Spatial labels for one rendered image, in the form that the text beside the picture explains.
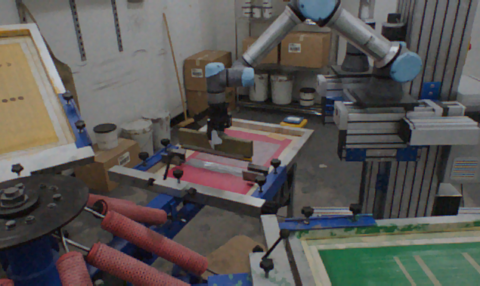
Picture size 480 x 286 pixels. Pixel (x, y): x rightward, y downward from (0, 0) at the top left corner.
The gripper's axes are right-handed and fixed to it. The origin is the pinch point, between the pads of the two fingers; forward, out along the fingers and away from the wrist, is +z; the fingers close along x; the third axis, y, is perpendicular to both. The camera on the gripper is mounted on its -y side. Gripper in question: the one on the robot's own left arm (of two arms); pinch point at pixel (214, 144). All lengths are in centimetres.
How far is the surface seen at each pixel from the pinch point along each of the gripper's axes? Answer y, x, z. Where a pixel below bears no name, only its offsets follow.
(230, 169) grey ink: 5.3, 4.2, 13.3
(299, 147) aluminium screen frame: 28.7, 32.3, 10.3
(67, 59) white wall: -200, 103, -3
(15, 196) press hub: 1, -88, -25
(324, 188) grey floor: 14, 165, 109
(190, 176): -8.5, -7.8, 13.6
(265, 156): 14.6, 23.2, 13.7
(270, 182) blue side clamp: 29.2, -7.4, 8.4
